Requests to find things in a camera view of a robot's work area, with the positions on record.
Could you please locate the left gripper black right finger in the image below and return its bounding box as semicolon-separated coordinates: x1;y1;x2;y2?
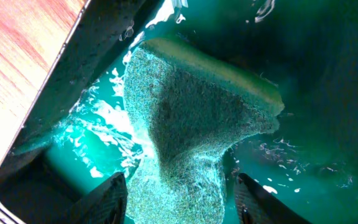
234;173;311;224

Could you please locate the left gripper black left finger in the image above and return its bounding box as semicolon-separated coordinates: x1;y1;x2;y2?
63;172;128;224

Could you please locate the green sponge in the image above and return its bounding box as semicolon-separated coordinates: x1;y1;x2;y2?
124;37;284;223

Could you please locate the dark green rectangular tray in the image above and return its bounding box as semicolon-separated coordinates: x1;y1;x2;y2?
0;1;358;223

